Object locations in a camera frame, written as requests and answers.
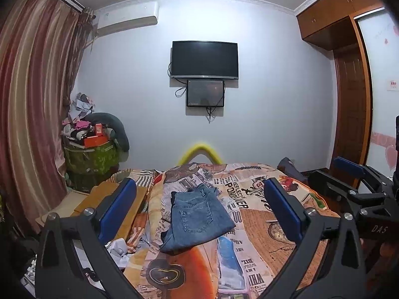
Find white air conditioner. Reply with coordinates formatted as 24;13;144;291
94;1;159;38

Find striped curtain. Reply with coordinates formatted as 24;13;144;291
0;0;94;238

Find orange box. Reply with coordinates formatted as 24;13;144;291
84;134;108;149

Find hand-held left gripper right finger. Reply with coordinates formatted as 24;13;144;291
259;177;367;299

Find small black wall monitor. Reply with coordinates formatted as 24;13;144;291
186;79;225;108

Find grey body pillow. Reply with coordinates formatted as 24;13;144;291
86;112;130;154

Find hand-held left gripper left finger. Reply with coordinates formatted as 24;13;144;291
34;177;147;299

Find wooden wardrobe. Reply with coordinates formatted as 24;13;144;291
296;0;399;176

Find dark cloth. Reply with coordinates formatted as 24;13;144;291
277;157;301;175

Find crumpled white paper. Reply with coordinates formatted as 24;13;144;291
104;238;138;268

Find blue jeans pants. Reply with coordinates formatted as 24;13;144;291
160;183;236;255

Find pile of clothes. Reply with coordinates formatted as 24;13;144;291
62;92;98;141

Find yellow foam tube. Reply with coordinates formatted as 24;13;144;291
176;143;224;165

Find black wall television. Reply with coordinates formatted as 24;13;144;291
170;40;240;80

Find beige cardboard sheet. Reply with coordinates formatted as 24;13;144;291
35;190;92;225

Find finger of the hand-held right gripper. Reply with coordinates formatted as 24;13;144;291
308;169;388;216
331;156;391;194

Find printed blanket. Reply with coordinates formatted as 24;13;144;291
109;161;343;299

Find brown wooden door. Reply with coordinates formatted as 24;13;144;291
332;45;373;178

